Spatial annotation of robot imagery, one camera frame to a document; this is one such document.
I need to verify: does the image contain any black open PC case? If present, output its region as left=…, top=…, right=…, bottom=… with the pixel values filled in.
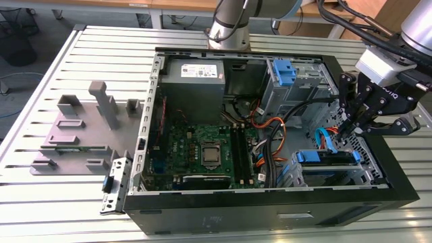
left=122, top=46, right=421, bottom=235

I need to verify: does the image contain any black graphics card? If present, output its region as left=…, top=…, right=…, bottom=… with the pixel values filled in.
left=172, top=174, right=233, bottom=190

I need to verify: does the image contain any green motherboard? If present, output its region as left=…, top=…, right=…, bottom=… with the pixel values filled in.
left=141, top=124, right=266, bottom=190

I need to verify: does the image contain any hinged metal slot retainer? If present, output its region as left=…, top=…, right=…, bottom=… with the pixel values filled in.
left=100, top=156, right=132, bottom=216

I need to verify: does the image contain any green RAM stick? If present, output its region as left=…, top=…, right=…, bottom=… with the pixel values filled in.
left=40, top=144, right=105, bottom=154

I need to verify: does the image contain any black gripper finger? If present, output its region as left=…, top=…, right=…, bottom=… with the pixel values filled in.
left=349, top=108, right=421, bottom=137
left=337, top=72, right=366, bottom=139

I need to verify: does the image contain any red twisted fan wire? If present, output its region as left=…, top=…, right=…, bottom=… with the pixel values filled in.
left=153, top=97, right=169, bottom=150

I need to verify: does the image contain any grey power supply unit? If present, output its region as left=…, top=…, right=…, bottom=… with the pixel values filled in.
left=157, top=59, right=226, bottom=125

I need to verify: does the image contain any black round bin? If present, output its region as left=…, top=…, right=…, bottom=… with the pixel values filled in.
left=1, top=37, right=37, bottom=67

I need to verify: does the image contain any brown wooden cabinet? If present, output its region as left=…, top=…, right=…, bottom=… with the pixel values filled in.
left=370, top=0, right=418, bottom=35

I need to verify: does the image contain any long grey frame desk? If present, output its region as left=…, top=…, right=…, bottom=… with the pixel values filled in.
left=0, top=0, right=217, bottom=28

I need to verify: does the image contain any black mesh waste basket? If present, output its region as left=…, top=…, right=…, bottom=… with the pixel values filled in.
left=0, top=7, right=40, bottom=37

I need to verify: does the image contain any CPU socket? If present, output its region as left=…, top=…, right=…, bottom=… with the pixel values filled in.
left=198, top=141, right=226, bottom=171

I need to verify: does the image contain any grey parts rack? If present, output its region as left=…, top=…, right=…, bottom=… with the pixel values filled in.
left=29, top=81, right=142, bottom=177

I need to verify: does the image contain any blue plastic drive latch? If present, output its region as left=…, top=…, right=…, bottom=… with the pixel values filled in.
left=273, top=59, right=297, bottom=87

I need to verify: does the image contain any metal disk bay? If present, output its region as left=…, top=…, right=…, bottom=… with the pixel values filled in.
left=292, top=149, right=385, bottom=188

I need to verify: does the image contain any power supply wire bundle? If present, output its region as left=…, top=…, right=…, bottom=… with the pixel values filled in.
left=218, top=97, right=340, bottom=189

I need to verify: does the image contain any silver CPU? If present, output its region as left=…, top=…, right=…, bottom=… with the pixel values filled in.
left=201, top=147, right=222, bottom=163

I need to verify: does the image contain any grey metal drive cage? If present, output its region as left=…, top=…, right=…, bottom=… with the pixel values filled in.
left=261, top=59, right=340, bottom=125

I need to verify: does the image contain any wooden top desk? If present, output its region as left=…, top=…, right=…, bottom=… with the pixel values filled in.
left=276, top=0, right=354, bottom=38

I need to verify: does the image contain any blue data wire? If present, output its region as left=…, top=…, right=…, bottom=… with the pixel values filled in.
left=314, top=128, right=338, bottom=154

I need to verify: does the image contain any hard disk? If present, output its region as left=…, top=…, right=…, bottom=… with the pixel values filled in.
left=276, top=149, right=366, bottom=187

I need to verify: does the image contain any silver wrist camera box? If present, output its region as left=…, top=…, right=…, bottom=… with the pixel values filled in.
left=356, top=47, right=417, bottom=86

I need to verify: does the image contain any black RAM slot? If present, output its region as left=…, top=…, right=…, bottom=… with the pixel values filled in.
left=230, top=123, right=246, bottom=186
left=240, top=123, right=256, bottom=185

